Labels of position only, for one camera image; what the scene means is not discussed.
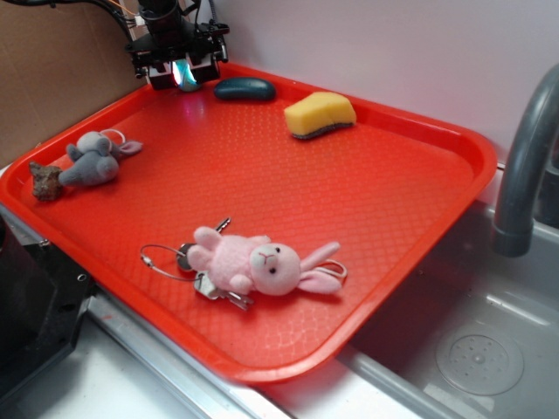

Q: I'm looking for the silver wire key ring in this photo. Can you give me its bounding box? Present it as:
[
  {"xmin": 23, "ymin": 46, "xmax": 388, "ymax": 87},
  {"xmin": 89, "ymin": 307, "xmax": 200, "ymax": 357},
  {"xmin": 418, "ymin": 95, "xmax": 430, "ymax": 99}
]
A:
[{"xmin": 139, "ymin": 244, "xmax": 203, "ymax": 283}]

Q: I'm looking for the pink plush bunny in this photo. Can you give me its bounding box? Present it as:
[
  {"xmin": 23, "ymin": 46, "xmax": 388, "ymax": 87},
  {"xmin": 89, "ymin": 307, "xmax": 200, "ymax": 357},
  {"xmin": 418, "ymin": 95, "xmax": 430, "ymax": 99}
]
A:
[{"xmin": 187, "ymin": 226, "xmax": 348, "ymax": 297}]

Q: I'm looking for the yellow sponge with grey pad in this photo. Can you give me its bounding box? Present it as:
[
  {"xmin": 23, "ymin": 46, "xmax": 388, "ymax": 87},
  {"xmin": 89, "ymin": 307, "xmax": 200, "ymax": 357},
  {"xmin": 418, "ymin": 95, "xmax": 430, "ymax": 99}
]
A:
[{"xmin": 284, "ymin": 92, "xmax": 357, "ymax": 139}]

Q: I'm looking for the green textured ball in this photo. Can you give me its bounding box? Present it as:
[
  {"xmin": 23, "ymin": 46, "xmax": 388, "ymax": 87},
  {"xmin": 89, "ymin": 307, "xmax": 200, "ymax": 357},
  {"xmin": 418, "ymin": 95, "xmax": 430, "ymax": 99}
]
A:
[{"xmin": 172, "ymin": 60, "xmax": 202, "ymax": 93}]

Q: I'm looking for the grey plush bunny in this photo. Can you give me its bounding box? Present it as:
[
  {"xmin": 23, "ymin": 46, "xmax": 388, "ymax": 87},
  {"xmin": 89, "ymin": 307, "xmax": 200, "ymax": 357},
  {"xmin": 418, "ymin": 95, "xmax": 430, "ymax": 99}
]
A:
[{"xmin": 59, "ymin": 128, "xmax": 143, "ymax": 187}]

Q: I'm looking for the brown rock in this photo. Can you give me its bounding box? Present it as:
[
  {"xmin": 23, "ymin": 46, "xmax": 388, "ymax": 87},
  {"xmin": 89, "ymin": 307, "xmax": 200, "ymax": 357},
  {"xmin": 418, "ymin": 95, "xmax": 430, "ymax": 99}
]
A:
[{"xmin": 29, "ymin": 161, "xmax": 63, "ymax": 202}]

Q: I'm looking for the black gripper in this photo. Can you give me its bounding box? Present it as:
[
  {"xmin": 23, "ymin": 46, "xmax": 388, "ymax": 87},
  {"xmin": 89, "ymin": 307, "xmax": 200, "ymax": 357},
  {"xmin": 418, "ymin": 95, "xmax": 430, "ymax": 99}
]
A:
[{"xmin": 125, "ymin": 19, "xmax": 230, "ymax": 91}]

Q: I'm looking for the silver keys bunch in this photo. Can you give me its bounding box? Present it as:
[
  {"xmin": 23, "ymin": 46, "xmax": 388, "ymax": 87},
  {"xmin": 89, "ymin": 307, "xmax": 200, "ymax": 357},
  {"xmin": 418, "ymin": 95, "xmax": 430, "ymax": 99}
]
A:
[{"xmin": 176, "ymin": 244, "xmax": 253, "ymax": 311}]

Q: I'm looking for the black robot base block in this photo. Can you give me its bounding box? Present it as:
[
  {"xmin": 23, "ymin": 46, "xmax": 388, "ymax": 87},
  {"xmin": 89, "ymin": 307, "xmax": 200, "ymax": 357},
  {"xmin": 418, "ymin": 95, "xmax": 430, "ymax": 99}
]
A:
[{"xmin": 1, "ymin": 219, "xmax": 92, "ymax": 401}]

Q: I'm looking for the grey faucet spout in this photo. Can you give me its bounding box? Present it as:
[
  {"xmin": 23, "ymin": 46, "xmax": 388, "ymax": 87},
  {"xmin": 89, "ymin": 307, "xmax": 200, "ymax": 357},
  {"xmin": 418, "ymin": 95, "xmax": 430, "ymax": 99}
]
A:
[{"xmin": 491, "ymin": 65, "xmax": 558, "ymax": 258}]

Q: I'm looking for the brown cardboard panel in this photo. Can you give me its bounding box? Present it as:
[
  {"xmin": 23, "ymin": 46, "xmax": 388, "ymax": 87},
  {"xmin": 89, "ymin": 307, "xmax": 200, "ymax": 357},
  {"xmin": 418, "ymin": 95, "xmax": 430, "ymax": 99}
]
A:
[{"xmin": 1, "ymin": 2, "xmax": 144, "ymax": 166}]

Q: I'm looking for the red plastic tray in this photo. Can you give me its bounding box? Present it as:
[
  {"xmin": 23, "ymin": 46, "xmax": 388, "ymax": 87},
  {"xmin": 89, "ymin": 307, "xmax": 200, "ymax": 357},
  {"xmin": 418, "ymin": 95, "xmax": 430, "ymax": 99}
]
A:
[{"xmin": 1, "ymin": 76, "xmax": 497, "ymax": 384}]

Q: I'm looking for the grey plastic sink basin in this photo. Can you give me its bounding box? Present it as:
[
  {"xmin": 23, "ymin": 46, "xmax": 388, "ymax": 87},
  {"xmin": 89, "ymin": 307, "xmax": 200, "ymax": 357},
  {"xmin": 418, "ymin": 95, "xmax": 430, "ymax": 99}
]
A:
[{"xmin": 264, "ymin": 204, "xmax": 558, "ymax": 418}]

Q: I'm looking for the dark teal oval soap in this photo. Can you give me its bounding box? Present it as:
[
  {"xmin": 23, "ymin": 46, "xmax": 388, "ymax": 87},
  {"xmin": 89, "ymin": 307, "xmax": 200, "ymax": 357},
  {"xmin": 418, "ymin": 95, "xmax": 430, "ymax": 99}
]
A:
[{"xmin": 214, "ymin": 77, "xmax": 276, "ymax": 100}]

